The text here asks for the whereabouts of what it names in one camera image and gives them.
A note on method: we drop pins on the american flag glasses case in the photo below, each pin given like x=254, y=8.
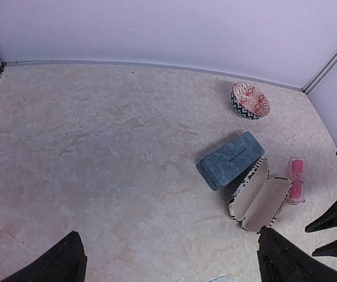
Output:
x=259, y=199

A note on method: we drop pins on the left blue cleaning cloth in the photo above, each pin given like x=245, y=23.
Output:
x=220, y=279

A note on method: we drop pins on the red patterned ceramic bowl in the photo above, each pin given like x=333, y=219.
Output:
x=249, y=102

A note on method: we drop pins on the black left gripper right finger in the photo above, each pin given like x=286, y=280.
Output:
x=280, y=260

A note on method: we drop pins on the pink sunglasses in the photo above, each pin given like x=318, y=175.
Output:
x=295, y=171

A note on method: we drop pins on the right aluminium frame post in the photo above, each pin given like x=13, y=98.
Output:
x=320, y=74

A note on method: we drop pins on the blue-green leather glasses case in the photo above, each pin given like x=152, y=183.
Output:
x=225, y=164

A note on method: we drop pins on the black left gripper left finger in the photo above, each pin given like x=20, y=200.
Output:
x=65, y=261

